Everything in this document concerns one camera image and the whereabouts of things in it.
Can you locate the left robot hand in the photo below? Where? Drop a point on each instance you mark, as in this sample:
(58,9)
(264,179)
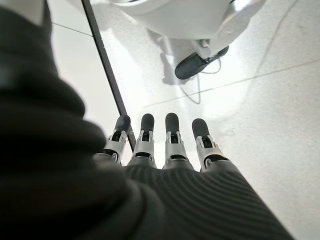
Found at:
(50,175)

